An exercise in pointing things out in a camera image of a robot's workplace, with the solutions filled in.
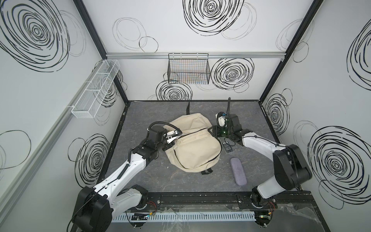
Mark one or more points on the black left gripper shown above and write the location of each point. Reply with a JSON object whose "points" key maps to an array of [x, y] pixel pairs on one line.
{"points": [[167, 146]]}

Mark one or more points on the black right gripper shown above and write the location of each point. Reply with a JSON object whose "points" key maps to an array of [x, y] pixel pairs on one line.
{"points": [[217, 129]]}

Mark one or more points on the cream canvas backpack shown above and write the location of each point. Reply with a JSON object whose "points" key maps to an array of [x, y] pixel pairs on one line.
{"points": [[196, 150]]}

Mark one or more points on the purple pencil case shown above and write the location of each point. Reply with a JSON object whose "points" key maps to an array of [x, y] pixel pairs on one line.
{"points": [[238, 171]]}

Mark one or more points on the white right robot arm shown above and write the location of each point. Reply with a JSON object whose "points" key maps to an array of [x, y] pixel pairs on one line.
{"points": [[290, 169]]}

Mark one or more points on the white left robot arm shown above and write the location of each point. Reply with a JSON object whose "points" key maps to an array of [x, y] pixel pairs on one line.
{"points": [[97, 206]]}

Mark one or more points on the small black calculator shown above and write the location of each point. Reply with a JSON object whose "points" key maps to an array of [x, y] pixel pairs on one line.
{"points": [[227, 146]]}

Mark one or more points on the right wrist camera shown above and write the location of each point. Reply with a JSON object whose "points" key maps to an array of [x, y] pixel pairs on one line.
{"points": [[221, 119]]}

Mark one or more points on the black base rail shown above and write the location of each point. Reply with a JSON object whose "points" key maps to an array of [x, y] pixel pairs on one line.
{"points": [[242, 199]]}

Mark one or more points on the black wire wall basket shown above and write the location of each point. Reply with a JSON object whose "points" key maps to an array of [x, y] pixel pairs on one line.
{"points": [[189, 68]]}

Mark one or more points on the white mesh wall shelf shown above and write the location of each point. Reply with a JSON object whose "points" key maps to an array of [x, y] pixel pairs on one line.
{"points": [[92, 97]]}

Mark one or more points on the white slotted cable duct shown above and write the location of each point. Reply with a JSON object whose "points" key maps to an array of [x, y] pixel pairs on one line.
{"points": [[188, 217]]}

